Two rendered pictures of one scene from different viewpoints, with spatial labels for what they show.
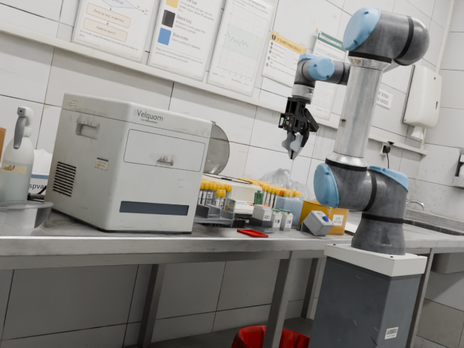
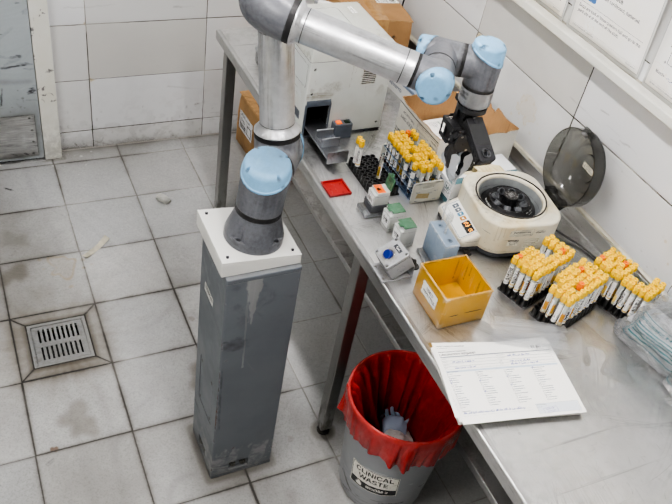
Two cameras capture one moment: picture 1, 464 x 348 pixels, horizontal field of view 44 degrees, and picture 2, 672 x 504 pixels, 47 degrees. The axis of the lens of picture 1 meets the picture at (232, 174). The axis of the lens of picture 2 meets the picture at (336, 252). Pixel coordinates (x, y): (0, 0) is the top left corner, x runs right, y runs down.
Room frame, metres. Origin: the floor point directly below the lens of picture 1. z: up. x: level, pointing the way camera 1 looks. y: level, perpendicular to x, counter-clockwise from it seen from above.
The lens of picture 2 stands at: (2.26, -1.80, 2.20)
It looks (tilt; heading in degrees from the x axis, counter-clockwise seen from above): 41 degrees down; 107
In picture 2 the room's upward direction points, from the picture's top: 11 degrees clockwise
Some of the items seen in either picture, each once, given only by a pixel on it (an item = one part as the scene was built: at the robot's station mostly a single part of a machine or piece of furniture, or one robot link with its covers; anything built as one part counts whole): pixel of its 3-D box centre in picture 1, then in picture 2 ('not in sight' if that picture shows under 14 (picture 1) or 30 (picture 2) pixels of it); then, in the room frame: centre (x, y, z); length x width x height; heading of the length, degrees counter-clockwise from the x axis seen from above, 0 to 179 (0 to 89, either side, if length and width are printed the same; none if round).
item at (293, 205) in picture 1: (287, 212); (440, 247); (2.04, -0.22, 0.92); 0.10 x 0.07 x 0.10; 134
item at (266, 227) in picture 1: (259, 224); (376, 205); (1.82, -0.12, 0.89); 0.09 x 0.05 x 0.04; 47
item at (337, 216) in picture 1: (322, 217); (451, 291); (2.12, -0.36, 0.93); 0.13 x 0.13 x 0.10; 48
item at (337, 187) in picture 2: (252, 233); (336, 187); (1.69, -0.09, 0.88); 0.07 x 0.07 x 0.01; 49
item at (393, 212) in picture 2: (271, 219); (393, 217); (1.89, -0.16, 0.91); 0.05 x 0.04 x 0.07; 49
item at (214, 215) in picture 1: (201, 214); (324, 136); (1.57, 0.06, 0.92); 0.21 x 0.07 x 0.05; 139
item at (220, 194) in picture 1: (220, 206); (375, 163); (1.76, 0.01, 0.93); 0.17 x 0.09 x 0.11; 139
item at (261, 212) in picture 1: (261, 215); (378, 197); (1.82, -0.12, 0.92); 0.05 x 0.04 x 0.06; 47
